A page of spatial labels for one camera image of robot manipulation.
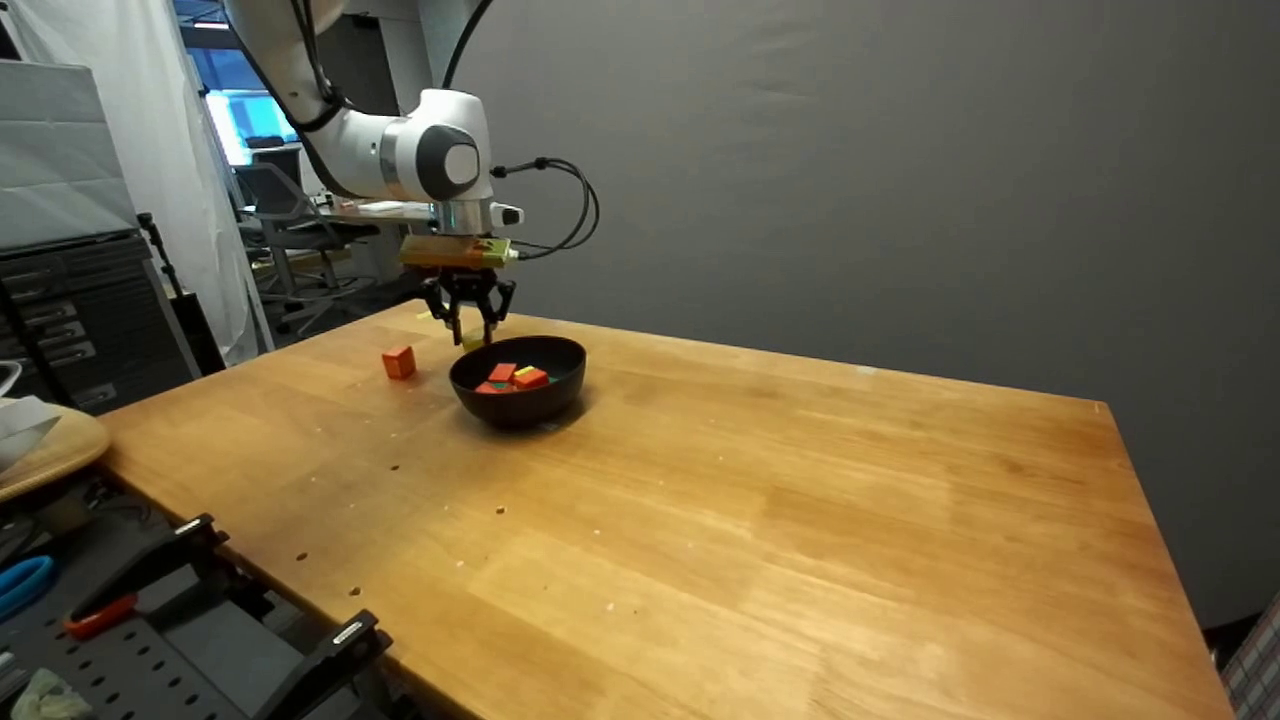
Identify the round wooden board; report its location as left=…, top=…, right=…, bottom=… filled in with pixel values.
left=0, top=399, right=118, bottom=508

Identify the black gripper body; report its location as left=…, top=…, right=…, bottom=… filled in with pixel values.
left=422, top=259, right=520, bottom=321

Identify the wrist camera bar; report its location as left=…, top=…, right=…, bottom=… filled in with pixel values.
left=398, top=233, right=524, bottom=272

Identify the grey flat panel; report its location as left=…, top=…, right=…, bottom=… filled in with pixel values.
left=0, top=57, right=144, bottom=255

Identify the monitor with blue screen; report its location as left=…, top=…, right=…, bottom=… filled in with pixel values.
left=197, top=83, right=304, bottom=173

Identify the black looped camera cable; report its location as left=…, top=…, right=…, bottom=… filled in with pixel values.
left=488, top=152, right=608, bottom=265

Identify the black bowl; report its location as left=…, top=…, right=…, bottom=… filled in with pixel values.
left=448, top=331, right=592, bottom=431

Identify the white hanging sheet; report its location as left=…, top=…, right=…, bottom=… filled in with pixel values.
left=11, top=0, right=278, bottom=363

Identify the white crumpled object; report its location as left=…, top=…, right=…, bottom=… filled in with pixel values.
left=6, top=664, right=96, bottom=720

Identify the black equipment case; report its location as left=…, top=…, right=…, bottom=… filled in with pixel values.
left=0, top=227, right=205, bottom=417

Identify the black stand leg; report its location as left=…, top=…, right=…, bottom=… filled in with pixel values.
left=136, top=211, right=233, bottom=375

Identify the blue handled tool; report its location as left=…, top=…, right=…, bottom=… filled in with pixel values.
left=0, top=553, right=60, bottom=625

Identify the black pegboard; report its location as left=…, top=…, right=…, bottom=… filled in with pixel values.
left=0, top=496, right=416, bottom=720

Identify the white cloth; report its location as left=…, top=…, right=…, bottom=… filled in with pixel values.
left=0, top=356, right=66, bottom=473

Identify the long black hanging cable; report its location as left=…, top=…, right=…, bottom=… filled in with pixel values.
left=436, top=0, right=498, bottom=92

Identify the grey fabric backdrop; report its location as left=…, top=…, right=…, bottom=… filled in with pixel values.
left=436, top=0, right=1280, bottom=631

